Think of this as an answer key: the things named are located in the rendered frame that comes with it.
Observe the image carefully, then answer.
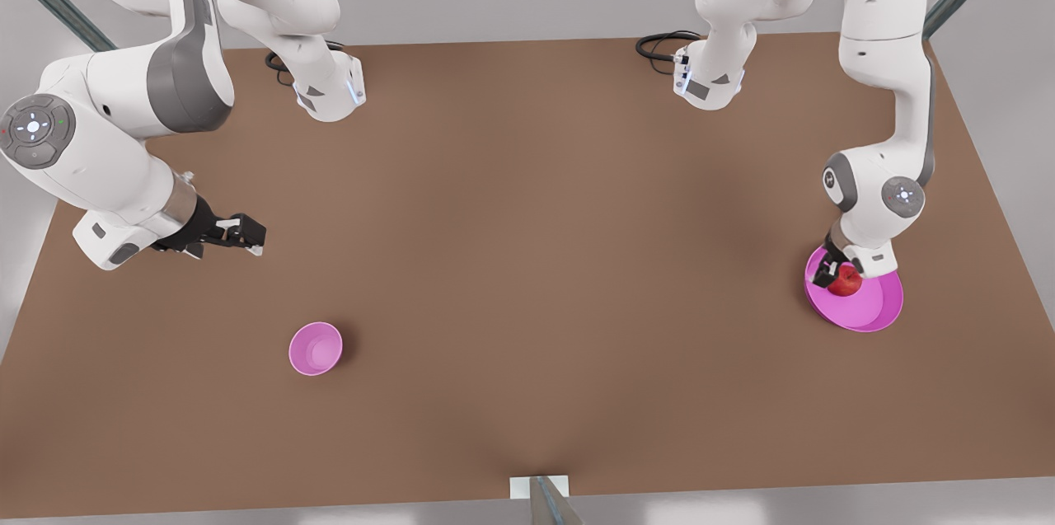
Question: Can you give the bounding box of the pink plate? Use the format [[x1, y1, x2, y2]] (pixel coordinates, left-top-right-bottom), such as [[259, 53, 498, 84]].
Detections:
[[804, 245, 904, 333]]

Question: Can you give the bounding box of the red apple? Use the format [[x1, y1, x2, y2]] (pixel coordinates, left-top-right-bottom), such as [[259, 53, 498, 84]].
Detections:
[[827, 264, 863, 298]]

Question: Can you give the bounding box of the pink bowl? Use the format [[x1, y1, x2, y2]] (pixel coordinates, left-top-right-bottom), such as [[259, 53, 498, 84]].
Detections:
[[288, 322, 344, 377]]

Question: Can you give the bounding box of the black cable loop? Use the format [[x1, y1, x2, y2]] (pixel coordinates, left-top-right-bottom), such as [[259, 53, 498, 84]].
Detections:
[[265, 40, 347, 87], [635, 31, 703, 76]]

